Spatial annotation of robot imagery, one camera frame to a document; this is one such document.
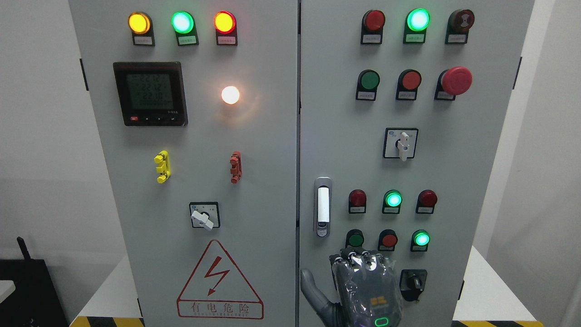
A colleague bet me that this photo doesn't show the yellow indicator light top left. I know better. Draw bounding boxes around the yellow indicator light top left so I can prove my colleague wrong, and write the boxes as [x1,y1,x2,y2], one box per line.
[128,12,155,46]

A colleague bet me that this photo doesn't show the red push button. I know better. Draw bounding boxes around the red push button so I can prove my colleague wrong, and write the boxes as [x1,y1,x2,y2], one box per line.
[377,228,398,251]
[395,69,423,101]

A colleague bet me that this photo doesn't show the white rotary switch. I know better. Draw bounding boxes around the white rotary switch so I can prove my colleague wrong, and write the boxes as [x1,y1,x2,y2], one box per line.
[189,202,221,230]
[383,128,419,162]

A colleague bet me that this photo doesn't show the dark red indicator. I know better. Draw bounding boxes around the dark red indicator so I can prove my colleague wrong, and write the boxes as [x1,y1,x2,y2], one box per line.
[415,189,438,214]
[348,189,367,214]
[360,9,386,45]

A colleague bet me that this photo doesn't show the white lit indicator lamp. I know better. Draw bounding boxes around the white lit indicator lamp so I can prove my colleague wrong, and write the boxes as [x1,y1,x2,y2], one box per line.
[221,85,241,105]

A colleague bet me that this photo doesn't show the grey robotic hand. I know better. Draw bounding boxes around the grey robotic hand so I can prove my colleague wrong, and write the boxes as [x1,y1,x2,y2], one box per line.
[300,247,403,327]

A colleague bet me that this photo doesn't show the green lit indicator top right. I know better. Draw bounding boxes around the green lit indicator top right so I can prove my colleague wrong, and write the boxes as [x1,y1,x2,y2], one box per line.
[403,8,430,44]

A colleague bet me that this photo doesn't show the red push button lower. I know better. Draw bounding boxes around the red push button lower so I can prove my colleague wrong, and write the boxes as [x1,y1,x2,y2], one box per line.
[377,228,398,251]

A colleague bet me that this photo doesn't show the dark buzzer unit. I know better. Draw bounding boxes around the dark buzzer unit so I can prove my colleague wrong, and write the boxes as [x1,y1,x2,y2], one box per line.
[445,9,475,44]

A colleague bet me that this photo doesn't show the dark red indicator middle left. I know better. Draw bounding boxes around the dark red indicator middle left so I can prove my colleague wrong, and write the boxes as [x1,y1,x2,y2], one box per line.
[348,189,367,214]

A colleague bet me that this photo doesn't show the dark red indicator top right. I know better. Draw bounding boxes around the dark red indicator top right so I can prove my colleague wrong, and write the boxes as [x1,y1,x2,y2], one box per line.
[360,9,386,45]

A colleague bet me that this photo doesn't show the white upper rotary switch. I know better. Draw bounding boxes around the white upper rotary switch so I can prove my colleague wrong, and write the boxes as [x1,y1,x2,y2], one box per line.
[383,128,419,162]

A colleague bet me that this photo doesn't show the green indicator light top left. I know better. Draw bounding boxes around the green indicator light top left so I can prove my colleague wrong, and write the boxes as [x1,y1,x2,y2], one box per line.
[172,11,199,46]

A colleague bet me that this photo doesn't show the red lit indicator light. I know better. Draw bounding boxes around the red lit indicator light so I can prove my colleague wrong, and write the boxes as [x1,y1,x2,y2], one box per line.
[214,11,238,46]

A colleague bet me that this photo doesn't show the green push button lower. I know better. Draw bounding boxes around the green push button lower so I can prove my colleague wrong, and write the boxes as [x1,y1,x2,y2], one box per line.
[345,228,364,247]

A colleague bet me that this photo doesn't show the red terminal connector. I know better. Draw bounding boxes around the red terminal connector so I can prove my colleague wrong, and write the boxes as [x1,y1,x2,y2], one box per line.
[230,151,242,184]

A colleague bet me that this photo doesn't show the silver handle lock plate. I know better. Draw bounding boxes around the silver handle lock plate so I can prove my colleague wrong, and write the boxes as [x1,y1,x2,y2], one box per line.
[314,177,332,238]

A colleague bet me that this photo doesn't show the grey cabinet door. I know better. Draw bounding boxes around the grey cabinet door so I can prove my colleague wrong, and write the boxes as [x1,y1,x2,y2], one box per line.
[70,0,299,327]
[299,0,535,327]

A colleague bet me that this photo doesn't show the green lit indicator middle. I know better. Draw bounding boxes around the green lit indicator middle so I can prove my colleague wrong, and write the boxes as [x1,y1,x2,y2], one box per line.
[382,189,402,214]

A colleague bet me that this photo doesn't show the black box with antenna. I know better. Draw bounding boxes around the black box with antenna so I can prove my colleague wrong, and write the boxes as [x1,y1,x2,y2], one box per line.
[0,237,69,327]

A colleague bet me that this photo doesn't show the black rotary knob switch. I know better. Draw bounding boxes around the black rotary knob switch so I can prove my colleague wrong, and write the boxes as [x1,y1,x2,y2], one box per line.
[399,269,428,302]

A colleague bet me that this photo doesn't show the black digital power meter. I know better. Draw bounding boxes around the black digital power meter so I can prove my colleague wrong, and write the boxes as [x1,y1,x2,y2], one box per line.
[113,61,188,126]

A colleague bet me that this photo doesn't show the yellow terminal connector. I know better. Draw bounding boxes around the yellow terminal connector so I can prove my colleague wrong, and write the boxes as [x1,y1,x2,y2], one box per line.
[153,150,172,184]

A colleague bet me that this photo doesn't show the silver door handle lever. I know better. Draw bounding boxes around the silver door handle lever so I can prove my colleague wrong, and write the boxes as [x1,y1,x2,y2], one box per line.
[317,186,330,225]

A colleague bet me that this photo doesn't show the red push button upper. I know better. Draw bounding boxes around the red push button upper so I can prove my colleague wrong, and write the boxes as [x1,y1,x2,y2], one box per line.
[395,69,423,101]

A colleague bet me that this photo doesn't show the green push button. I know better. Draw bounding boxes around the green push button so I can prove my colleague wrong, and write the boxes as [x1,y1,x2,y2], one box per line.
[355,69,380,101]
[345,228,364,247]

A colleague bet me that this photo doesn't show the green lit button lower right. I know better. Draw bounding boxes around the green lit button lower right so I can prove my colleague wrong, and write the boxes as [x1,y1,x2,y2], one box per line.
[409,229,430,252]

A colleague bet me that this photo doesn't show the white left rotary switch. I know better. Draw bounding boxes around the white left rotary switch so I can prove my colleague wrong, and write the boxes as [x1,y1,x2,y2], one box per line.
[189,202,221,230]

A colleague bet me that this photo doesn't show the green lit indicator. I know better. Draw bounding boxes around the green lit indicator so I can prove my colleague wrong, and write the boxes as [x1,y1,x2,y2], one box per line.
[403,8,430,44]
[382,189,402,214]

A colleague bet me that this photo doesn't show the green push button upper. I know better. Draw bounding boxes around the green push button upper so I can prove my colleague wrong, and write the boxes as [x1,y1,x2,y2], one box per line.
[355,69,380,101]

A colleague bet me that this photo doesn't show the red electrical hazard sign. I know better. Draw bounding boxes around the red electrical hazard sign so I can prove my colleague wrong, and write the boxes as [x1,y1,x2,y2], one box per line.
[176,239,264,319]

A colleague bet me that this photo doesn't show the dark red indicator middle right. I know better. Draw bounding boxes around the dark red indicator middle right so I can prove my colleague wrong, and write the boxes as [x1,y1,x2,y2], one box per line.
[415,189,438,214]

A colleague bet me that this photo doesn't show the red emergency stop button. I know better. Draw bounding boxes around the red emergency stop button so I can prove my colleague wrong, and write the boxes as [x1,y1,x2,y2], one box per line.
[434,66,473,101]

